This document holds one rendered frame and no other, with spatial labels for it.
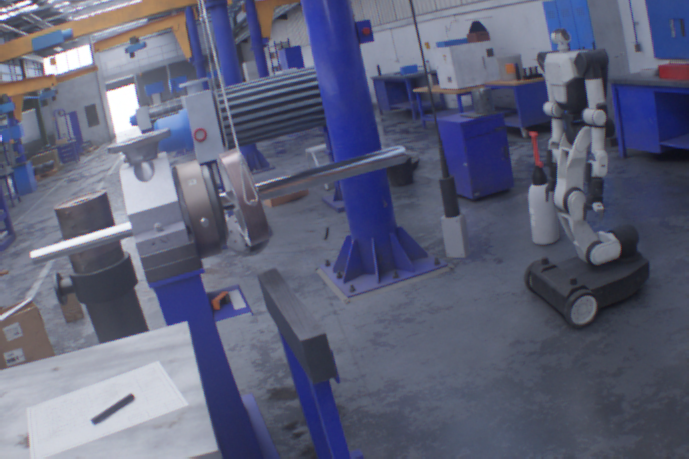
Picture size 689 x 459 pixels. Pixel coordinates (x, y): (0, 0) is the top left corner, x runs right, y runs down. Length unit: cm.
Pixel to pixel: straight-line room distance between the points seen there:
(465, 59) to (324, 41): 520
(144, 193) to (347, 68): 213
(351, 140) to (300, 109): 199
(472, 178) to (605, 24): 268
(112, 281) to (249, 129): 270
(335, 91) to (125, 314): 194
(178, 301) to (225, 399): 42
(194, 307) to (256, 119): 392
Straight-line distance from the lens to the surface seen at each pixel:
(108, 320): 379
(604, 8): 707
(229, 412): 227
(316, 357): 161
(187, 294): 207
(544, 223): 427
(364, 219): 410
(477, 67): 906
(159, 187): 215
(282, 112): 588
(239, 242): 261
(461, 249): 179
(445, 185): 174
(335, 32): 394
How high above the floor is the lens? 155
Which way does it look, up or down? 14 degrees down
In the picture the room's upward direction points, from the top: 12 degrees counter-clockwise
